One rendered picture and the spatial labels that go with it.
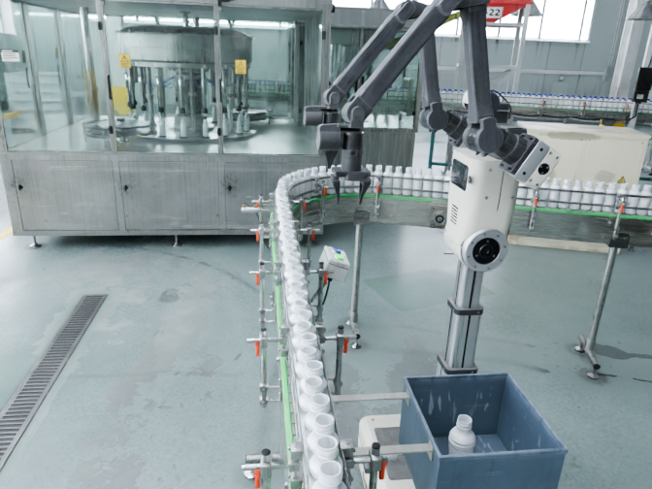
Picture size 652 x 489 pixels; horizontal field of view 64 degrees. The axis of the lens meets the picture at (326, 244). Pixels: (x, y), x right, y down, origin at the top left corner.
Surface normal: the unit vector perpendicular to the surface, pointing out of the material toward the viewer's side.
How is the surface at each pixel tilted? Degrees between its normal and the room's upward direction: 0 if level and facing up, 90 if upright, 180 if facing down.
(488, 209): 100
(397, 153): 90
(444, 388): 90
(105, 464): 0
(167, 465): 0
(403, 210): 90
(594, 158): 90
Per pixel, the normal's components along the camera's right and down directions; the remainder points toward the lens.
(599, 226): -0.19, 0.33
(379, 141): 0.13, 0.35
